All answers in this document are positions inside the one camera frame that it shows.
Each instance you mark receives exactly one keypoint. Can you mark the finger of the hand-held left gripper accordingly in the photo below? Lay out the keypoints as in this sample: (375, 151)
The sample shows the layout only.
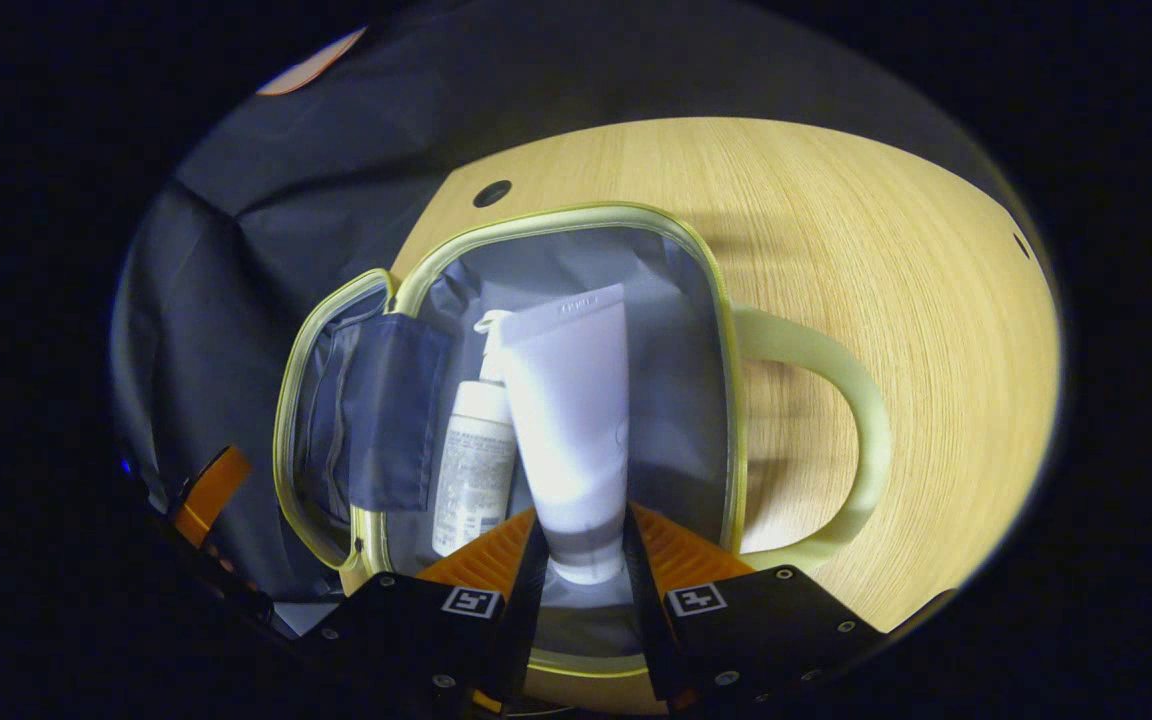
(211, 492)

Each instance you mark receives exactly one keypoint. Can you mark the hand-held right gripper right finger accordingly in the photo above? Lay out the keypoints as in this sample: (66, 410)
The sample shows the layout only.
(648, 620)

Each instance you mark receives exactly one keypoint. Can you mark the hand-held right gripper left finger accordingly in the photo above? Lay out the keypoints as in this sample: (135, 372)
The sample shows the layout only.
(521, 620)

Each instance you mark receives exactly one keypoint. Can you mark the white pump bottle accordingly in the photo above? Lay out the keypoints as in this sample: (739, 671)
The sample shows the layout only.
(476, 460)

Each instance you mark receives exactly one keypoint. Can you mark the white squeeze tube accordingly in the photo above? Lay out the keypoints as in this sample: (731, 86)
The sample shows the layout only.
(571, 430)

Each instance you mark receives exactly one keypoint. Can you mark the black backdrop cloth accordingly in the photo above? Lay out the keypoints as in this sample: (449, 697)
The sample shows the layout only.
(236, 250)

